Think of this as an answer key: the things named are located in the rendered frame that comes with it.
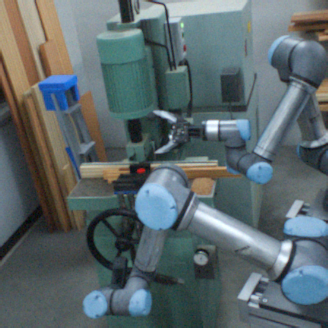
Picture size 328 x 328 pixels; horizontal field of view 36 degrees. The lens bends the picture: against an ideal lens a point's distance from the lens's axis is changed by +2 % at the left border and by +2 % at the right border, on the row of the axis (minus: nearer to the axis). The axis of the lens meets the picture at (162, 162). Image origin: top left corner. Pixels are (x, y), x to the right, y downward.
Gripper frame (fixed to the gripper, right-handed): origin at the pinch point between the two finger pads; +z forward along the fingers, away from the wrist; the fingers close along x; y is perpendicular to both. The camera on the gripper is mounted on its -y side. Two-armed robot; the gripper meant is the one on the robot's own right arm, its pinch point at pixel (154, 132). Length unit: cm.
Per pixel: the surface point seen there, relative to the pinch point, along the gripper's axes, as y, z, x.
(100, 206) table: -9.0, 26.1, 30.7
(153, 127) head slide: -25.4, 6.9, -0.1
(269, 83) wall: -249, -33, -17
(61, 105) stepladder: -76, 71, -9
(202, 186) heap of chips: -11.0, -15.6, 22.5
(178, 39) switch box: -33.4, -3.4, -35.7
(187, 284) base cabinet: -20, -6, 66
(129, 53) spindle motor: 0.3, 7.8, -28.6
